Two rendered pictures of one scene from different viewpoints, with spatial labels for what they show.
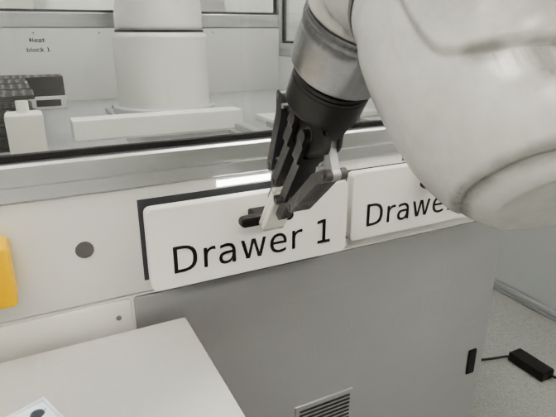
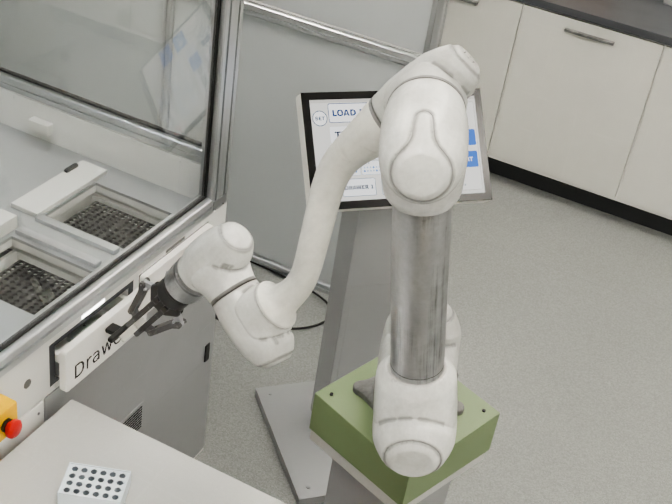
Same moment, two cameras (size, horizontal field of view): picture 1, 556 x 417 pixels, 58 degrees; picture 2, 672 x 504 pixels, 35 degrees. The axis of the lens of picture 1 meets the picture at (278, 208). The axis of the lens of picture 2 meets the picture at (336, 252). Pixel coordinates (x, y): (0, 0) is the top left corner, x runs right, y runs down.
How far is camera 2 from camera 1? 1.83 m
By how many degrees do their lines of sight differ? 39
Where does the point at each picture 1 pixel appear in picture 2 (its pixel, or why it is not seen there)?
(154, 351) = (77, 424)
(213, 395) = (129, 434)
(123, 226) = (43, 362)
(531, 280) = not seen: hidden behind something
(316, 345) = (124, 384)
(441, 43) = (253, 336)
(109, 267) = (36, 387)
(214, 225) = (91, 345)
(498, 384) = not seen: hidden behind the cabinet
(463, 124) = (260, 354)
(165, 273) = (71, 380)
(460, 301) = (199, 317)
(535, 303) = not seen: hidden behind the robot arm
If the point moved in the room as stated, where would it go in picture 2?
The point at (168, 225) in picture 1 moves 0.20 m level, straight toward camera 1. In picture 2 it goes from (73, 355) to (137, 404)
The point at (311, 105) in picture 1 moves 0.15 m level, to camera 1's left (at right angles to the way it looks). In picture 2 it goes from (176, 305) to (108, 326)
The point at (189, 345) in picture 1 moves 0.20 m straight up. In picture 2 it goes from (92, 414) to (93, 342)
